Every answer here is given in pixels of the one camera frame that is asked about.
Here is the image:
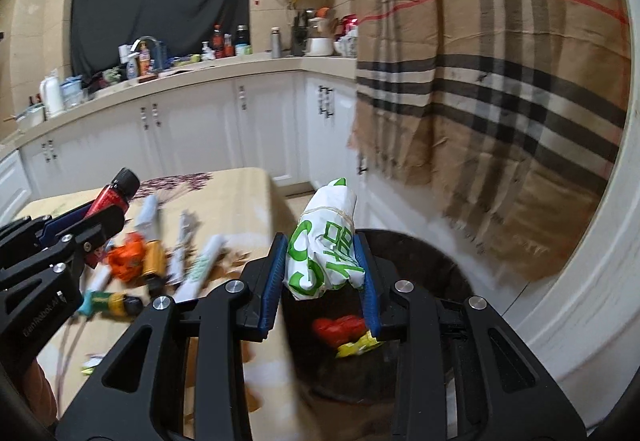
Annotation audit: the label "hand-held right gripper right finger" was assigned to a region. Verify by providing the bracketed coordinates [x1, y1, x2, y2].
[352, 232, 587, 441]

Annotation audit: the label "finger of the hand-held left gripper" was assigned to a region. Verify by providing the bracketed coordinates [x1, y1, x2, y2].
[0, 203, 96, 267]
[0, 207, 126, 294]

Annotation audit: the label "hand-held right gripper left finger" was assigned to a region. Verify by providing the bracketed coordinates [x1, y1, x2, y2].
[55, 232, 287, 441]

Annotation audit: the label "red bottle with black cap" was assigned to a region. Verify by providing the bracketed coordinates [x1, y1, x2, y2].
[82, 168, 141, 272]

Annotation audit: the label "black trash bin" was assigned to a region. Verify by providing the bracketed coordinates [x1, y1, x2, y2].
[279, 228, 481, 404]

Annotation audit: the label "white green printed paper bag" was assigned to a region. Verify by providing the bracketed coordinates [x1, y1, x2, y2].
[284, 177, 366, 302]

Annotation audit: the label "person's left hand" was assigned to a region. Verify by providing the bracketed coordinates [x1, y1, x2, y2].
[22, 358, 59, 428]

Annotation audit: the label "red crumpled wrapper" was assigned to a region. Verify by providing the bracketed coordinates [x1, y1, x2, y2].
[312, 315, 369, 348]

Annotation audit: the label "yellow crumpled wrapper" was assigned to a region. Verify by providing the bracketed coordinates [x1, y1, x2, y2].
[335, 330, 384, 360]

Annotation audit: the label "orange crumpled wrapper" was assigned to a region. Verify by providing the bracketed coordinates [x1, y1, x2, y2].
[107, 231, 147, 283]

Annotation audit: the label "white squeezed tube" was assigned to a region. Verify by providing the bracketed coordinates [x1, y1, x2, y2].
[132, 195, 164, 243]

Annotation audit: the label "small white wrapper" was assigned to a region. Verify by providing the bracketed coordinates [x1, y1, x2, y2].
[90, 266, 114, 293]

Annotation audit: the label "white green tube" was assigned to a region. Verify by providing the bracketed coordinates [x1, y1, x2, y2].
[175, 235, 229, 303]

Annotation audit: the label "teal yellow small bottle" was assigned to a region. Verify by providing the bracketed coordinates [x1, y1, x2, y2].
[81, 291, 144, 323]

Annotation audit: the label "floral tablecloth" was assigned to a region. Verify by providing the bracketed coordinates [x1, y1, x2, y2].
[17, 167, 311, 441]

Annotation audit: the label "clear plastic container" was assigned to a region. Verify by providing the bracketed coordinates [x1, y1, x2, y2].
[62, 77, 85, 108]

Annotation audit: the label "white kitchen base cabinets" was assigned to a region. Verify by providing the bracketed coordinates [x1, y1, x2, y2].
[0, 70, 362, 224]

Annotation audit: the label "chrome kitchen faucet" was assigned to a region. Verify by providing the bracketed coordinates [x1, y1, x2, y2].
[134, 36, 164, 72]

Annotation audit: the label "beige kitchen countertop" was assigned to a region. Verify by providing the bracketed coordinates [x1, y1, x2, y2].
[0, 53, 359, 152]

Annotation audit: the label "black knife block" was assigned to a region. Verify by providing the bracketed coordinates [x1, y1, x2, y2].
[291, 11, 309, 57]

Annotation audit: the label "white glass kettle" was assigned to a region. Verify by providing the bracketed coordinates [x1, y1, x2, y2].
[304, 18, 335, 57]

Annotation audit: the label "white patterned mug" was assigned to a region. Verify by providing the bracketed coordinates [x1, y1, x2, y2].
[334, 35, 359, 58]

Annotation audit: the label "beige plaid cloth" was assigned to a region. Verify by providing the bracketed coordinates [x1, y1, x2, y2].
[348, 0, 632, 283]

